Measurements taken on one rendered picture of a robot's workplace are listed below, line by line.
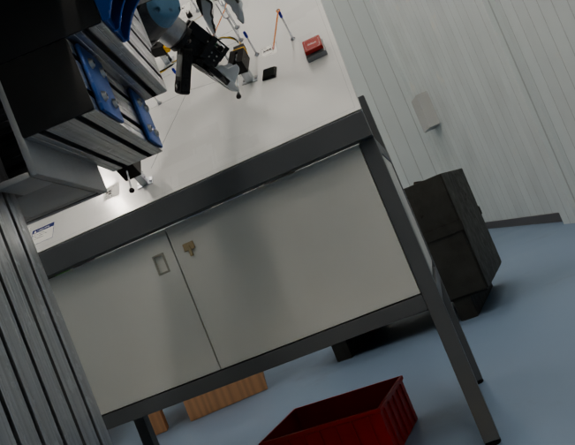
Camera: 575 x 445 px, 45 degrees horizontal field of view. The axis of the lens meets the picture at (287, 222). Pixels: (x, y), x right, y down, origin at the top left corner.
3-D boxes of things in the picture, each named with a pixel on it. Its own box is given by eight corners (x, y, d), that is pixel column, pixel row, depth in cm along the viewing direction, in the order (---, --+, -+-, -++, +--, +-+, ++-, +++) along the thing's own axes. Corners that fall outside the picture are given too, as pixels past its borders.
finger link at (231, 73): (253, 77, 178) (227, 56, 173) (240, 96, 178) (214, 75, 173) (248, 75, 181) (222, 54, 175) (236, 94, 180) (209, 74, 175)
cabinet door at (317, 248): (420, 293, 168) (358, 144, 170) (220, 370, 179) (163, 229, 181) (420, 291, 170) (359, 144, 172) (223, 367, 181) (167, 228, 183)
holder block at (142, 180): (138, 211, 179) (116, 187, 171) (137, 178, 187) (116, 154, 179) (154, 204, 178) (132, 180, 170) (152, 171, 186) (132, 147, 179)
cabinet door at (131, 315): (220, 369, 179) (163, 229, 181) (43, 437, 190) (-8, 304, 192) (222, 367, 181) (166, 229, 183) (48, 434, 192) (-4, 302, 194)
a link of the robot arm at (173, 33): (160, 39, 163) (149, 37, 170) (175, 51, 166) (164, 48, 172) (177, 12, 163) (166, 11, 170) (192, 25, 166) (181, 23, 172)
